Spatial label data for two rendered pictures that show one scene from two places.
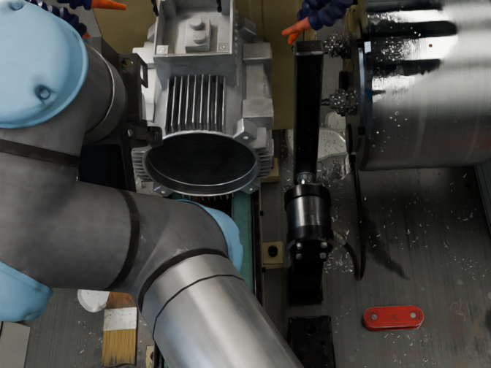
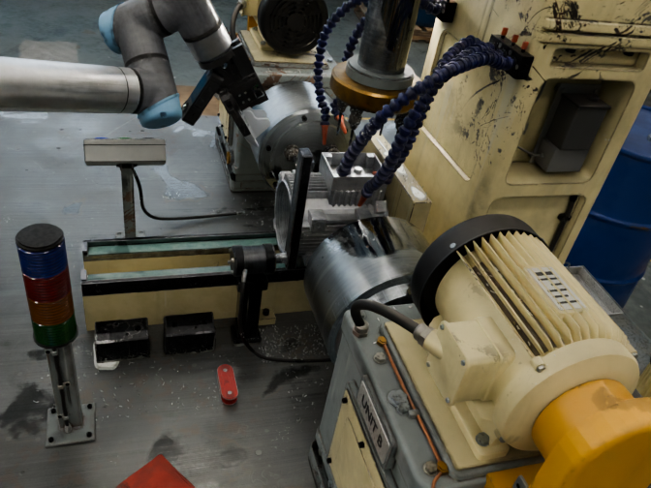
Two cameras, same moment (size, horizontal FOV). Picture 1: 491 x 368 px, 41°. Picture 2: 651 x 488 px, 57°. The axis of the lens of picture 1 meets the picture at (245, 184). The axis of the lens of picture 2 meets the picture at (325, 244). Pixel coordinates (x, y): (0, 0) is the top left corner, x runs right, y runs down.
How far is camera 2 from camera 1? 0.94 m
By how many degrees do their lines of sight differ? 46
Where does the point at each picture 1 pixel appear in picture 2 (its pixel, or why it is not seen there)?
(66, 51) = not seen: outside the picture
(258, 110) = (315, 214)
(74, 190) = (150, 30)
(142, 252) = (136, 63)
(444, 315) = (235, 419)
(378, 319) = (223, 372)
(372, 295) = (245, 375)
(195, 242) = (143, 76)
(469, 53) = (369, 266)
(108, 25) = not seen: hidden behind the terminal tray
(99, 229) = (137, 41)
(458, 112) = (333, 287)
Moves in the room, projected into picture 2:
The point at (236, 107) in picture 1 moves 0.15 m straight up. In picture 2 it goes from (314, 205) to (325, 139)
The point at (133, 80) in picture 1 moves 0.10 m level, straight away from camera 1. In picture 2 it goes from (244, 81) to (291, 76)
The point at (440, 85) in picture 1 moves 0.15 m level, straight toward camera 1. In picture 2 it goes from (344, 263) to (256, 247)
